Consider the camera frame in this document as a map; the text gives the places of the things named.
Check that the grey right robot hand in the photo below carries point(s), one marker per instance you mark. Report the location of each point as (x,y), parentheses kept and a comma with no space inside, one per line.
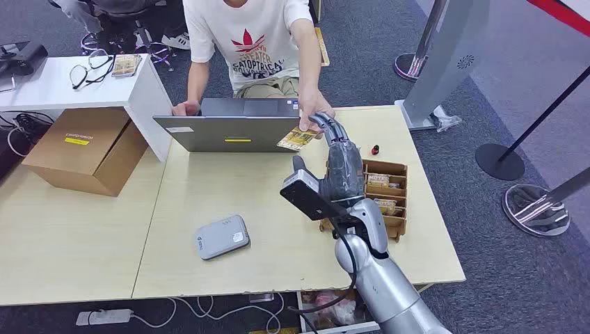
(343,170)

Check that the person's right hand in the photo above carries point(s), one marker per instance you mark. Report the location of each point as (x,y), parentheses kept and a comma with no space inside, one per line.
(186,109)

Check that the person's left hand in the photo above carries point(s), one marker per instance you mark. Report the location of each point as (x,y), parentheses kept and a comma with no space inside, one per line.
(313,103)

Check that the wooden card holder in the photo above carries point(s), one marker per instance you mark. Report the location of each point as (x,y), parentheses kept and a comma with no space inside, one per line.
(396,226)

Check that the grey card reader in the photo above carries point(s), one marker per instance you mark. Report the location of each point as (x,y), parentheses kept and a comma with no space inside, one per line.
(221,237)

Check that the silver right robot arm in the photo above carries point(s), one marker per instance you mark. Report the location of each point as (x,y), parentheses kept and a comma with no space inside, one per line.
(382,281)

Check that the person's right forearm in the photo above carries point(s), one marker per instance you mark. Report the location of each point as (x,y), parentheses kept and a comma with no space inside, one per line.
(197,83)

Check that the person's left forearm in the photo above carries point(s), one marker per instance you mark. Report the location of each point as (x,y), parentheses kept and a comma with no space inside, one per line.
(306,60)

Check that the golden HOTEL print key card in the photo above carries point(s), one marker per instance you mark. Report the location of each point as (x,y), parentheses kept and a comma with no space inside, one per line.
(378,180)
(385,206)

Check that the person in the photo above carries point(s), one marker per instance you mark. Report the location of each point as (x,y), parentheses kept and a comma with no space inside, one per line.
(78,11)
(253,41)

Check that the small red black object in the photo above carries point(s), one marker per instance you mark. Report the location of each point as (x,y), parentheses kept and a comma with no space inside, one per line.
(375,150)

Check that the grey laptop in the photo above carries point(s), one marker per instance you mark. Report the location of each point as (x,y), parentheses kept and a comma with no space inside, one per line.
(221,133)

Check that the yellow floor tape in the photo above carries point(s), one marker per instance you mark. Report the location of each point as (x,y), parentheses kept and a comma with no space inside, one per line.
(276,331)
(322,50)

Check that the stack of golden cards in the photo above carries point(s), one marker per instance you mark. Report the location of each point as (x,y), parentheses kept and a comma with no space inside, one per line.
(125,65)

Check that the black office chair base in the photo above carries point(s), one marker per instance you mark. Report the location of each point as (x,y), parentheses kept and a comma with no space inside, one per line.
(143,37)

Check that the brown cardboard box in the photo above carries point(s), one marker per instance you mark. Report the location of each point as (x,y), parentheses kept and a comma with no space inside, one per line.
(83,152)

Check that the crumpled clear plastic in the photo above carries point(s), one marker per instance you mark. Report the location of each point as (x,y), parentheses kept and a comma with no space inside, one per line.
(445,121)

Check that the black rimmed eyeglasses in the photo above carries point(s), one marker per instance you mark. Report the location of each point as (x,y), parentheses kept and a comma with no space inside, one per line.
(78,76)

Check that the grey kiosk stand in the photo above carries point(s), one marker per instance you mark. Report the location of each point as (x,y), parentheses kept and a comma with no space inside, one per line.
(442,60)

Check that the pink plastic bag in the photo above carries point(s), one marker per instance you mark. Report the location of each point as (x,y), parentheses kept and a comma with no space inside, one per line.
(332,309)

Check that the white side table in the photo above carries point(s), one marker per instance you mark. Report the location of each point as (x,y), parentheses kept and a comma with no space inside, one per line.
(41,92)

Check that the black desk device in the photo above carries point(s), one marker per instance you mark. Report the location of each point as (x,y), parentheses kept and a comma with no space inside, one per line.
(23,57)

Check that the white power strip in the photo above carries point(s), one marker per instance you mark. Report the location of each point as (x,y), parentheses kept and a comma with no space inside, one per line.
(103,317)

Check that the red barrier belt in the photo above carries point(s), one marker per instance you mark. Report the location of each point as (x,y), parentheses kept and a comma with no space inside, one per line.
(562,14)

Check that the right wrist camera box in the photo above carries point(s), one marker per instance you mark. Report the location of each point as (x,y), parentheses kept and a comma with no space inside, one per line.
(309,198)

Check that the chrome stanchion post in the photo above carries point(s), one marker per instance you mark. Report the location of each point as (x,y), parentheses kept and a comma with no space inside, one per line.
(534,212)
(410,69)

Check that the grey table bracket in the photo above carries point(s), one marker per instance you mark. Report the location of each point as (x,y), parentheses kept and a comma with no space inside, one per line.
(262,298)

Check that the black stanchion post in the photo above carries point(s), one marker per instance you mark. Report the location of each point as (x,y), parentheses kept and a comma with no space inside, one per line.
(500,161)

